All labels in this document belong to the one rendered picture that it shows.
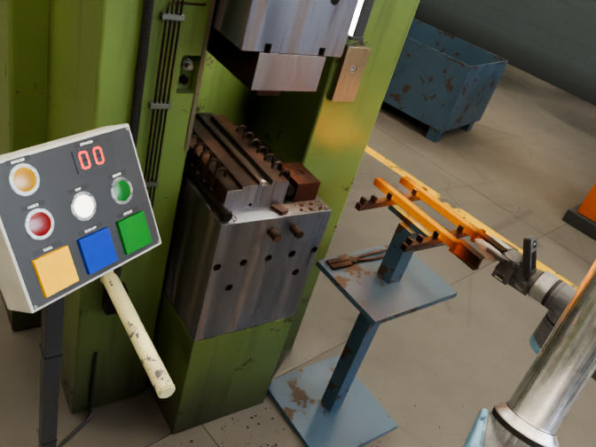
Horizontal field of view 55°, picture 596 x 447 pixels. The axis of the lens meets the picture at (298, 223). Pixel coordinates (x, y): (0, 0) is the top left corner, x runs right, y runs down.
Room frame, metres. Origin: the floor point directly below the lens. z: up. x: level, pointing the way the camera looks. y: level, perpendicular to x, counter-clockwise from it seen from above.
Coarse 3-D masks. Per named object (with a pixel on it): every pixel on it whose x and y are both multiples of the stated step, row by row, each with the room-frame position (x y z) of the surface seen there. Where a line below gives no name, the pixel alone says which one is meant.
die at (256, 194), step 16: (192, 128) 1.58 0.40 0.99; (208, 128) 1.61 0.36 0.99; (224, 128) 1.63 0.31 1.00; (192, 144) 1.50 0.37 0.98; (208, 144) 1.51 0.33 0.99; (224, 144) 1.53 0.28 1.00; (240, 144) 1.56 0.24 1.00; (208, 160) 1.44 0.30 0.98; (224, 160) 1.45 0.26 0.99; (240, 160) 1.46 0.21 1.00; (256, 160) 1.51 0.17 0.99; (208, 176) 1.38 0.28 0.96; (240, 176) 1.38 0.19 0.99; (256, 176) 1.39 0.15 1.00; (272, 176) 1.44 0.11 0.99; (224, 192) 1.31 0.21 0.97; (240, 192) 1.33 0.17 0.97; (256, 192) 1.37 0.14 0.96; (272, 192) 1.41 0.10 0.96
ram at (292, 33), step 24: (216, 0) 1.38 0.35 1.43; (240, 0) 1.30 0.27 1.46; (264, 0) 1.29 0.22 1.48; (288, 0) 1.33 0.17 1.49; (312, 0) 1.38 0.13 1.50; (336, 0) 1.43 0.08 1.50; (216, 24) 1.37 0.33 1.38; (240, 24) 1.29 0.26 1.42; (264, 24) 1.30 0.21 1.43; (288, 24) 1.34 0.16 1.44; (312, 24) 1.39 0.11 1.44; (336, 24) 1.44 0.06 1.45; (240, 48) 1.27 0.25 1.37; (264, 48) 1.34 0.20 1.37; (288, 48) 1.36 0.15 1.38; (312, 48) 1.40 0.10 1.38; (336, 48) 1.46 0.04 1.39
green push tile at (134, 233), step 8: (128, 216) 0.98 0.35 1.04; (136, 216) 0.99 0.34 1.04; (144, 216) 1.01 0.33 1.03; (120, 224) 0.95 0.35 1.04; (128, 224) 0.96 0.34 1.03; (136, 224) 0.98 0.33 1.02; (144, 224) 1.00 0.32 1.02; (120, 232) 0.94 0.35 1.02; (128, 232) 0.95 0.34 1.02; (136, 232) 0.97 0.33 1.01; (144, 232) 0.99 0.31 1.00; (128, 240) 0.95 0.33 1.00; (136, 240) 0.96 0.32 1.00; (144, 240) 0.98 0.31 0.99; (128, 248) 0.94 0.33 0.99; (136, 248) 0.95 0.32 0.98
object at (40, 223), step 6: (36, 216) 0.81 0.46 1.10; (42, 216) 0.81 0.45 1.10; (48, 216) 0.83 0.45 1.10; (30, 222) 0.79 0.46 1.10; (36, 222) 0.80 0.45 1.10; (42, 222) 0.81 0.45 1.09; (48, 222) 0.82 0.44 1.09; (30, 228) 0.79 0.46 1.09; (36, 228) 0.80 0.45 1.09; (42, 228) 0.80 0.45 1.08; (48, 228) 0.81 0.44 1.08; (36, 234) 0.79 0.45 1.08; (42, 234) 0.80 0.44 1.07
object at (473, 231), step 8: (408, 184) 1.75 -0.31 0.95; (416, 184) 1.75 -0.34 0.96; (424, 192) 1.71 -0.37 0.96; (424, 200) 1.69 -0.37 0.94; (432, 200) 1.67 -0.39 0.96; (440, 208) 1.65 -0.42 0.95; (448, 208) 1.65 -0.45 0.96; (448, 216) 1.62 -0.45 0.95; (456, 216) 1.61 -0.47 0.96; (456, 224) 1.60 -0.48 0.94; (464, 224) 1.58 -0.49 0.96; (472, 224) 1.59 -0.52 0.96; (472, 232) 1.56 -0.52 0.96; (480, 232) 1.55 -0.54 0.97; (472, 240) 1.54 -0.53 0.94; (488, 240) 1.52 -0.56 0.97; (504, 248) 1.50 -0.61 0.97
